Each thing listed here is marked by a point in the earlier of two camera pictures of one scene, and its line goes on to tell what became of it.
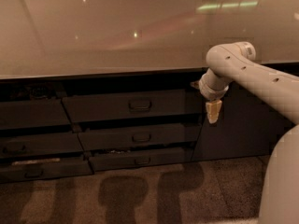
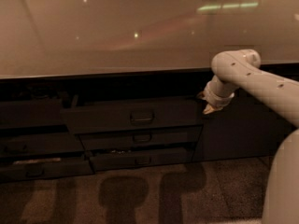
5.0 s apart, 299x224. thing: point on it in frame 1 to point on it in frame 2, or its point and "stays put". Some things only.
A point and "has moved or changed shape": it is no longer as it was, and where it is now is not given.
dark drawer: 39,145 stays put
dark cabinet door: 249,123 stays put
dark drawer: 144,105 has moved or changed shape
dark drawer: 33,114 stays put
